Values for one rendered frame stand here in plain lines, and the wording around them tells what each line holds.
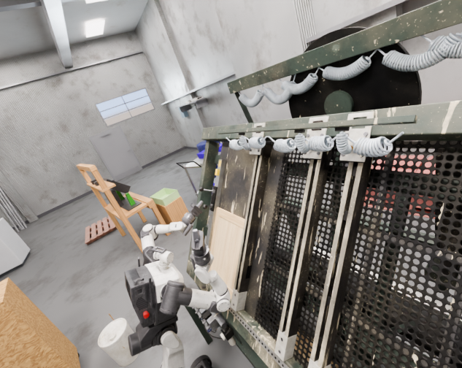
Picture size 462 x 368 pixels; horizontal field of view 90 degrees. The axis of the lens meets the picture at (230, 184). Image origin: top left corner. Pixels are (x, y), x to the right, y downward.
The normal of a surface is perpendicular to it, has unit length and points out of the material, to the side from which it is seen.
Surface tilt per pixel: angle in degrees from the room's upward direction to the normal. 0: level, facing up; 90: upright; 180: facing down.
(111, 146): 90
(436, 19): 90
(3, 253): 90
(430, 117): 56
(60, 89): 90
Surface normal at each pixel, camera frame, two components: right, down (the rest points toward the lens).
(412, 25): -0.76, 0.48
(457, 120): -0.82, -0.09
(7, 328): 0.64, 0.09
